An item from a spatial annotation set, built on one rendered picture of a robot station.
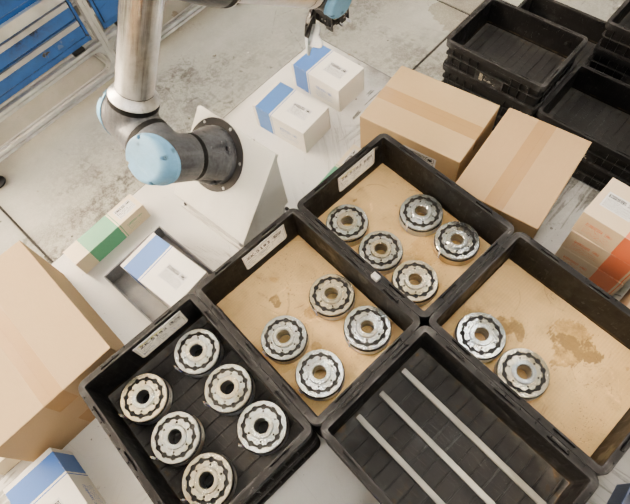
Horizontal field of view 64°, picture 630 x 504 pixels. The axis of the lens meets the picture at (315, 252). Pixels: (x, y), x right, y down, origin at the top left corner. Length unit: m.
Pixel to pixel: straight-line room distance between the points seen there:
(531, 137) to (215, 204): 0.83
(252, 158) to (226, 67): 1.70
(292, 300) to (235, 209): 0.30
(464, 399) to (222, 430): 0.51
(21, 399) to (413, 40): 2.45
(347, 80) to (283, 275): 0.68
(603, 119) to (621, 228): 1.00
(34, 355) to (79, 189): 1.54
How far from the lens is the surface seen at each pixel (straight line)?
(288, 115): 1.54
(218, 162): 1.27
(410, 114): 1.42
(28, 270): 1.37
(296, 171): 1.52
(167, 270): 1.33
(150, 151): 1.18
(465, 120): 1.42
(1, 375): 1.30
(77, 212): 2.63
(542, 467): 1.13
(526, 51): 2.21
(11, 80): 2.76
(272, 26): 3.12
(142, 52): 1.16
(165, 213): 1.54
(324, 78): 1.62
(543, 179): 1.35
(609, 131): 2.18
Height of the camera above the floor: 1.91
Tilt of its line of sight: 62 degrees down
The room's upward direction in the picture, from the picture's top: 12 degrees counter-clockwise
